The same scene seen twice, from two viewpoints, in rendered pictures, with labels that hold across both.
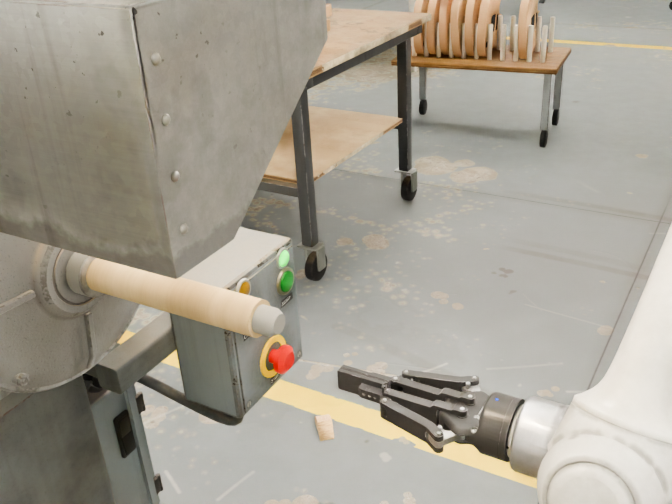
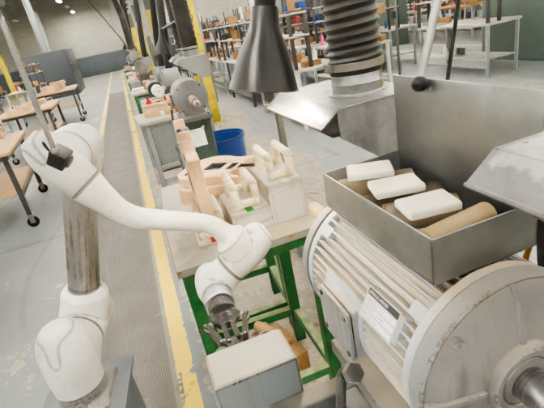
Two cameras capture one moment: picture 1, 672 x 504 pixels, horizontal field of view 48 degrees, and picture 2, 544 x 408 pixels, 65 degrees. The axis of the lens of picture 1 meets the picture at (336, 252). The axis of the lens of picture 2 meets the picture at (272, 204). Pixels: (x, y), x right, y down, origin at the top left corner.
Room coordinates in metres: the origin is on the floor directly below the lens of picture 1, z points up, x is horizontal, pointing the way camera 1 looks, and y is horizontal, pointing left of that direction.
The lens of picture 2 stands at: (1.27, 0.65, 1.69)
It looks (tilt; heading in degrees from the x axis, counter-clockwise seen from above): 23 degrees down; 224
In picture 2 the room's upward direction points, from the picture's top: 12 degrees counter-clockwise
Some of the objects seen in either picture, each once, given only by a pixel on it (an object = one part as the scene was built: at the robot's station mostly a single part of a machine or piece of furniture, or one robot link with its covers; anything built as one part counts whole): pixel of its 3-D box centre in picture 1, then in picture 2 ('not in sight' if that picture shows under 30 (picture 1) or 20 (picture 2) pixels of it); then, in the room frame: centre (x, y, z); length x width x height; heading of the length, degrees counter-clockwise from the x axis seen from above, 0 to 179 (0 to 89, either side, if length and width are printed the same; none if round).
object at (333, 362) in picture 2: not in sight; (326, 320); (0.11, -0.30, 0.45); 0.05 x 0.05 x 0.90; 59
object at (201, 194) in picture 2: not in sight; (195, 177); (0.30, -0.67, 1.17); 0.35 x 0.04 x 0.40; 57
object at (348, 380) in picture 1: (362, 385); not in sight; (0.79, -0.02, 0.97); 0.07 x 0.01 x 0.03; 58
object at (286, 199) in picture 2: not in sight; (277, 190); (0.04, -0.50, 1.02); 0.27 x 0.15 x 0.17; 58
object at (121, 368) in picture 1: (158, 339); (312, 402); (0.85, 0.24, 1.02); 0.19 x 0.04 x 0.04; 149
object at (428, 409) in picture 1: (423, 409); (235, 328); (0.73, -0.09, 0.97); 0.11 x 0.01 x 0.04; 60
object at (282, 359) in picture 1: (277, 357); not in sight; (0.85, 0.09, 0.97); 0.04 x 0.04 x 0.04; 59
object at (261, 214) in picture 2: not in sight; (244, 209); (0.17, -0.58, 0.98); 0.27 x 0.16 x 0.09; 58
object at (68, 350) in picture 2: not in sight; (68, 353); (0.99, -0.61, 0.87); 0.18 x 0.16 x 0.22; 47
